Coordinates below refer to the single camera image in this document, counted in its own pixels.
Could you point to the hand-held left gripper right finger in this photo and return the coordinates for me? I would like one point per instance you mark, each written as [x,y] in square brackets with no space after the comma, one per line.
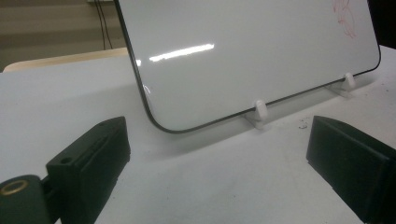
[355,168]

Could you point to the white whiteboard stand foot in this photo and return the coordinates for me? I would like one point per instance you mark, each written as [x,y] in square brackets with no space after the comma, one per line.
[348,82]
[260,112]

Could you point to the wooden table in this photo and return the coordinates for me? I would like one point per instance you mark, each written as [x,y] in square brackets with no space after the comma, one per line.
[62,60]

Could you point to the white whiteboard with black rim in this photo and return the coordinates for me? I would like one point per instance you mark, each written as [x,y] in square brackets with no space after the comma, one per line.
[243,71]

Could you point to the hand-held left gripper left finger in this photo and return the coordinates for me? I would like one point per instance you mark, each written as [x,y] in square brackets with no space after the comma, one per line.
[90,165]

